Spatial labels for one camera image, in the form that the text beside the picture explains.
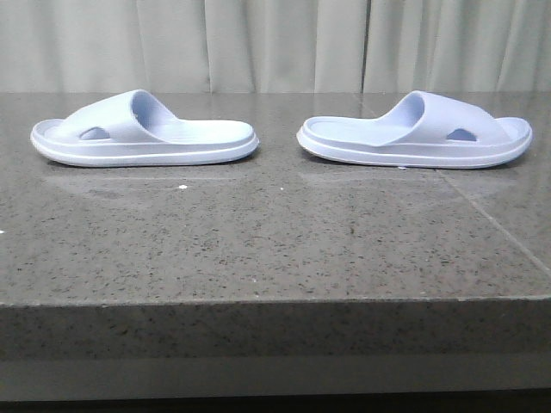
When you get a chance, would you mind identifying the light blue slipper image-left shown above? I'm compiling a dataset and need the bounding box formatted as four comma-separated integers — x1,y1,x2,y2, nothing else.
30,89,259,167

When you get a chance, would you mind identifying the light blue slipper image-right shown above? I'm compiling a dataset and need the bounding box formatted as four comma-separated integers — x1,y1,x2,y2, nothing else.
297,90,533,169

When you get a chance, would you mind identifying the grey-green curtain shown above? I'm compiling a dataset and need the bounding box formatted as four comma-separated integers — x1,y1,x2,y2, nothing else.
1,1,550,93

